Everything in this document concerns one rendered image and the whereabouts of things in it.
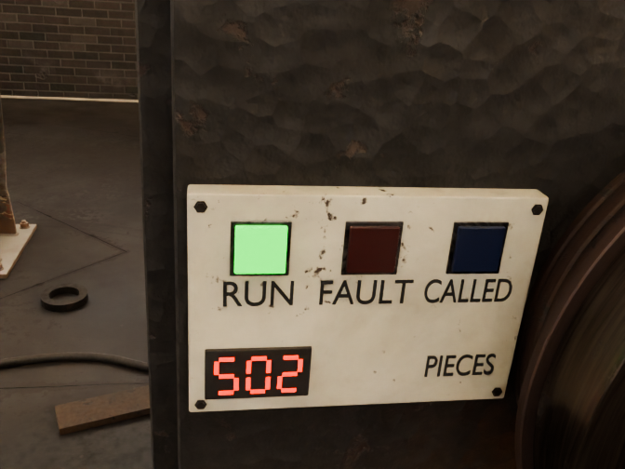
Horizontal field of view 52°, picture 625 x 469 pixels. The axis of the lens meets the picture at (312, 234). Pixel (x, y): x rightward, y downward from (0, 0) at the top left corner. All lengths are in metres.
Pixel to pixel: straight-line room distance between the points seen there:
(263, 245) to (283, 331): 0.08
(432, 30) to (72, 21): 6.12
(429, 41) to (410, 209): 0.11
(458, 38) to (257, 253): 0.20
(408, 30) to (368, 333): 0.22
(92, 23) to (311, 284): 6.08
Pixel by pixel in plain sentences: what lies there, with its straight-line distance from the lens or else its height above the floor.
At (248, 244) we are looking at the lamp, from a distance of 0.44.
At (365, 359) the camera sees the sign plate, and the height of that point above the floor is 1.10.
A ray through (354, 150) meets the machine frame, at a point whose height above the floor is 1.27.
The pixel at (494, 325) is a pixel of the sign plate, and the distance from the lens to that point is 0.53.
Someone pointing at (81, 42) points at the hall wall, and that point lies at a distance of 6.53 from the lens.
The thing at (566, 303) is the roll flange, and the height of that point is 1.19.
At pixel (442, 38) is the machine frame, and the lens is 0.46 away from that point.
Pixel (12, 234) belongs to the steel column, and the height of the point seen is 0.03.
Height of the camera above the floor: 1.39
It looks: 23 degrees down
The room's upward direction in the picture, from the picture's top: 4 degrees clockwise
